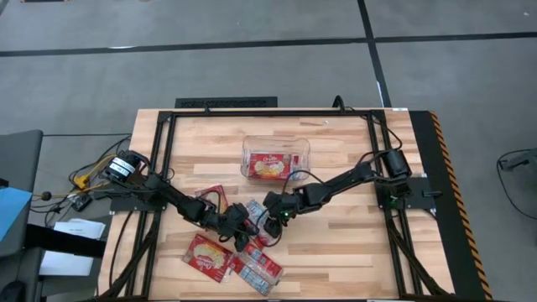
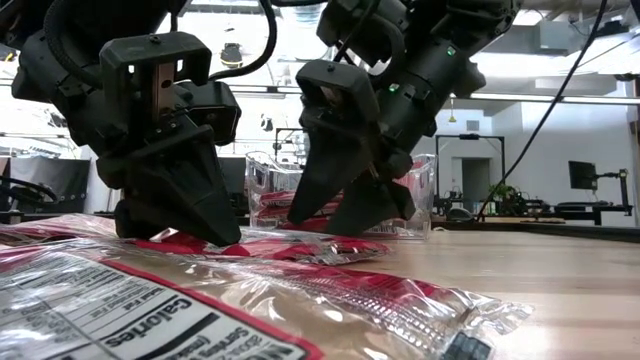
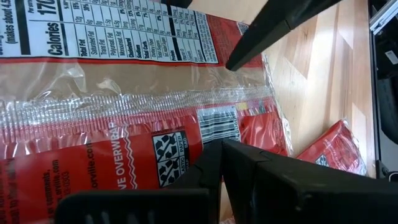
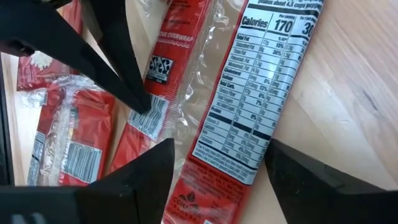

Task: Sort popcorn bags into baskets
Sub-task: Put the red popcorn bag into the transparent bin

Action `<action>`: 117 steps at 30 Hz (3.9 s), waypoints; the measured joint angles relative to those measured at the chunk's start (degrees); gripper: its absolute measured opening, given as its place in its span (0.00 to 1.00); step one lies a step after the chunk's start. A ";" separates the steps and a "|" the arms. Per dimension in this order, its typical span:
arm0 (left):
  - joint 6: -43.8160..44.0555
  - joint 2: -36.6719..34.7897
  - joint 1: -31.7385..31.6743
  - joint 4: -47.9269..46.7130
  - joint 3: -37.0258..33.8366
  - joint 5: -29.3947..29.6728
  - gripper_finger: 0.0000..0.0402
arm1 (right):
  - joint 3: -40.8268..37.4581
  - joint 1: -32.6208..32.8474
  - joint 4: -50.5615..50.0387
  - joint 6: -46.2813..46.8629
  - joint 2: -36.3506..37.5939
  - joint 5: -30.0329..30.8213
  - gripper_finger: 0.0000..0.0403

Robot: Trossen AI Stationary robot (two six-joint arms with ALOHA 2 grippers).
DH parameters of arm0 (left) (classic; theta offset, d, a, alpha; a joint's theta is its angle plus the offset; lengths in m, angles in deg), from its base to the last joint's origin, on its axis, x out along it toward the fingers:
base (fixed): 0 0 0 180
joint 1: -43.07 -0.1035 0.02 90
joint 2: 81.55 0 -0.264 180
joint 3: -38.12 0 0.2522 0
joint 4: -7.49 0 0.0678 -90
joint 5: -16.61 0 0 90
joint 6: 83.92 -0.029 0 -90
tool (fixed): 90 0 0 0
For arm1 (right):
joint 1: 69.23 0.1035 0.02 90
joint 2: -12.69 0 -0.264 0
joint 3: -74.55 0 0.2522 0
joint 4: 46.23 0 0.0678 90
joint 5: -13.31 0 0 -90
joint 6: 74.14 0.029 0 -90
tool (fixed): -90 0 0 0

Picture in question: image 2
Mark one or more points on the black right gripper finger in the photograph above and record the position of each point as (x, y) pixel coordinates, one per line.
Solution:
(372, 210)
(330, 170)

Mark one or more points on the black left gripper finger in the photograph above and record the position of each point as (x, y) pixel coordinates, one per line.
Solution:
(130, 222)
(175, 190)

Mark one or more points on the black monitor on arm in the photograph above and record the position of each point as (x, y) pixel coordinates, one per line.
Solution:
(582, 175)

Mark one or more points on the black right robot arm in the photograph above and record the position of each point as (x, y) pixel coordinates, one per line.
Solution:
(440, 55)

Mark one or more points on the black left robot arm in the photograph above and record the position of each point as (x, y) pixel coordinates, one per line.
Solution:
(50, 65)

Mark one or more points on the dark monitor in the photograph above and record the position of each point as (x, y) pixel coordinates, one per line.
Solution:
(232, 180)

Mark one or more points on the clear plastic basket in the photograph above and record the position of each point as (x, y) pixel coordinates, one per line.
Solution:
(265, 175)

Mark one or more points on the dark covered equipment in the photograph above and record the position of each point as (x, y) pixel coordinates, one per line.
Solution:
(50, 180)

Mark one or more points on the black steering wheel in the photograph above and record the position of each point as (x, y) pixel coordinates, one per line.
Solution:
(30, 187)

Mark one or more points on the black ceiling fixture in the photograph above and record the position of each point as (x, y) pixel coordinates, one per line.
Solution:
(231, 55)

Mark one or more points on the green potted plant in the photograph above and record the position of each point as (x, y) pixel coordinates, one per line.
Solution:
(502, 192)

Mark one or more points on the black desk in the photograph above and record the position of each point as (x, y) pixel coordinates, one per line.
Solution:
(590, 207)

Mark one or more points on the ceiling light strip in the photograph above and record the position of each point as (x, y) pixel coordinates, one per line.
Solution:
(575, 99)

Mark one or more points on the small black rack frame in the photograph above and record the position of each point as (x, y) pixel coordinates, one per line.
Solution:
(282, 131)

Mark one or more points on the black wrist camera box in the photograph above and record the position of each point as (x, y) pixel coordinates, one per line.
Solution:
(215, 112)

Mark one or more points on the tall black rack frame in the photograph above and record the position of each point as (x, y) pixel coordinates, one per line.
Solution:
(470, 136)

